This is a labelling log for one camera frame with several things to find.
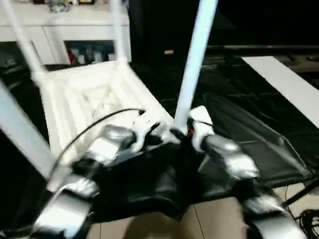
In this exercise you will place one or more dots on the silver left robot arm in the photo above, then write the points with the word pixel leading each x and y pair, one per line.
pixel 104 147

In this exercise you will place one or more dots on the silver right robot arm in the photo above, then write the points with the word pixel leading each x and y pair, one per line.
pixel 231 156

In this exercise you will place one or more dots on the black work mat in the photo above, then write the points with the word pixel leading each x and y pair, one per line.
pixel 236 112

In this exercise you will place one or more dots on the small yellow label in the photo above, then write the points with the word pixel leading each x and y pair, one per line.
pixel 169 52

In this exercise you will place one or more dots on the flat white board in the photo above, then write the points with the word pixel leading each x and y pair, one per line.
pixel 286 79

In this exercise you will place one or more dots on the long black rod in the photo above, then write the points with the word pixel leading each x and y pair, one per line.
pixel 261 47

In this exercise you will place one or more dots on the white glass door cabinet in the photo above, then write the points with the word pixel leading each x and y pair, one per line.
pixel 62 25

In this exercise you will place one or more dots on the small grey patterned ornament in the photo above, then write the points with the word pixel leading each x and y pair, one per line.
pixel 58 8

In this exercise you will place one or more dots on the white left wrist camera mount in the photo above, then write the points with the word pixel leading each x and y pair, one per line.
pixel 144 124

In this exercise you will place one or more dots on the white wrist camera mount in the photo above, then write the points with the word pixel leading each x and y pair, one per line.
pixel 144 124
pixel 202 117

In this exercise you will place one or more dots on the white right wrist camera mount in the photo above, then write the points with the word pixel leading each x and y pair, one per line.
pixel 202 117

